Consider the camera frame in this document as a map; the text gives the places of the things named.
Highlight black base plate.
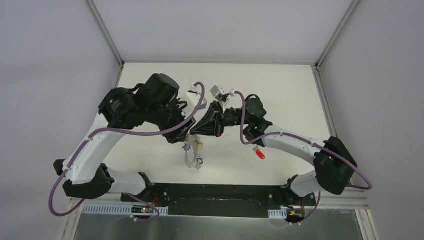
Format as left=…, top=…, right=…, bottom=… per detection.
left=137, top=183, right=316, bottom=218

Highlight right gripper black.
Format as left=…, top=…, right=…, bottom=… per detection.
left=190, top=100, right=252, bottom=138

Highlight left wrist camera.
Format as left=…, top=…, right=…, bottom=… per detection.
left=180, top=84, right=202, bottom=118

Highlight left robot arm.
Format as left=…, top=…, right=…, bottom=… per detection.
left=53, top=73, right=205, bottom=203

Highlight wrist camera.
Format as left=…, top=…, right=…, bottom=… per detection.
left=180, top=84, right=202, bottom=118
left=210, top=85, right=236, bottom=111

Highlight keyring with keys bunch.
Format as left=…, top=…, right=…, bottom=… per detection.
left=182, top=134, right=204, bottom=170

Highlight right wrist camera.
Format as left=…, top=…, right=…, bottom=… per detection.
left=210, top=85, right=236, bottom=111

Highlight red tagged key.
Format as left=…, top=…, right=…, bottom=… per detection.
left=253, top=146, right=266, bottom=160

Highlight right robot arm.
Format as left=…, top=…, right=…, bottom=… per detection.
left=190, top=94, right=358, bottom=205

